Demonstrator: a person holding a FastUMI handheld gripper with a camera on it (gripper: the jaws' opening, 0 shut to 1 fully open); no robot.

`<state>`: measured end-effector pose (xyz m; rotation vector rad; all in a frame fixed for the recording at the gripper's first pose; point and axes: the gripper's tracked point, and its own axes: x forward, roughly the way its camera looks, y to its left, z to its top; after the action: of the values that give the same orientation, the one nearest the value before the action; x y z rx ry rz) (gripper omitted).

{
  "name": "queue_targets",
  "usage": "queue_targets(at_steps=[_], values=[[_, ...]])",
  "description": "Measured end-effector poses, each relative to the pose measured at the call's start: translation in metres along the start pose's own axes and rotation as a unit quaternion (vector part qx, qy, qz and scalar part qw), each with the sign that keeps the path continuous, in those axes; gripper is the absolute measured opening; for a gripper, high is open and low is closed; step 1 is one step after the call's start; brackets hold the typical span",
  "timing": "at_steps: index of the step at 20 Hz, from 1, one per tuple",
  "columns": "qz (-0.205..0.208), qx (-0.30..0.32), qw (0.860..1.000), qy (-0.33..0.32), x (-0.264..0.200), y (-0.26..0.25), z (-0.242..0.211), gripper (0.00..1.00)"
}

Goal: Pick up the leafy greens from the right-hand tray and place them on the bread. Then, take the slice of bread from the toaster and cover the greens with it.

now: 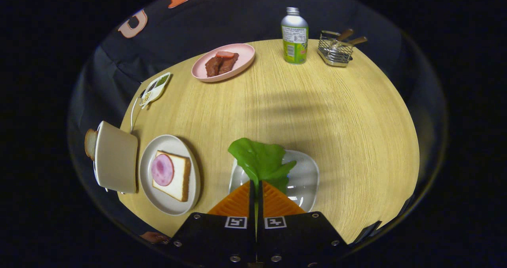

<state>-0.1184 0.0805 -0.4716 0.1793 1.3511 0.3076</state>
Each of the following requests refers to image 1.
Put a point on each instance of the green beans pile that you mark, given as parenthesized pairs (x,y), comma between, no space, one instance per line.
(161,80)

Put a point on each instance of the white divided dish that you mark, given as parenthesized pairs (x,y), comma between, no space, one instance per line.
(155,92)

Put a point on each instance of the pink round plate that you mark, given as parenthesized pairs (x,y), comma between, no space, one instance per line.
(243,54)

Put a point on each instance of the white toaster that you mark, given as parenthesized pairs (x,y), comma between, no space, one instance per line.
(117,157)

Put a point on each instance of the pink ham slice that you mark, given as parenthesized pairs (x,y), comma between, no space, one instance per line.
(162,170)

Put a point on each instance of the brown cooked meat pieces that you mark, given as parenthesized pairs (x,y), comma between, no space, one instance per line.
(222,65)

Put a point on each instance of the yellow beans pile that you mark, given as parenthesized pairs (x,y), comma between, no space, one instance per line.
(145,97)

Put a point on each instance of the toasted bread slice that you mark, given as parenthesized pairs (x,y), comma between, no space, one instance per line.
(90,143)

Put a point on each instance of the white bread slice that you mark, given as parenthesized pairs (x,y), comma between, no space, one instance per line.
(180,173)

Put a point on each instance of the white rounded square plate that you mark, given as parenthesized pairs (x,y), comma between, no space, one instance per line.
(305,177)

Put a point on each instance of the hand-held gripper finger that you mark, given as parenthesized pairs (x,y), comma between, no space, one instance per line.
(252,204)
(260,208)

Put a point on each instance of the red tomato slice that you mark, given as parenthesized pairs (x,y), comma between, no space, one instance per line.
(225,54)

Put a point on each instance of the white round plate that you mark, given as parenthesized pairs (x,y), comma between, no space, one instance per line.
(168,204)

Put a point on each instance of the green lettuce leaf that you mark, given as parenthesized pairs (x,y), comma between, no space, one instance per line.
(257,157)

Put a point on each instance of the silver bottle with green label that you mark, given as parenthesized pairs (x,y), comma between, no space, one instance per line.
(294,38)

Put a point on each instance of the dark brown beans pile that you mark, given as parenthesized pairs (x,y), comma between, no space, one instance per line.
(152,86)

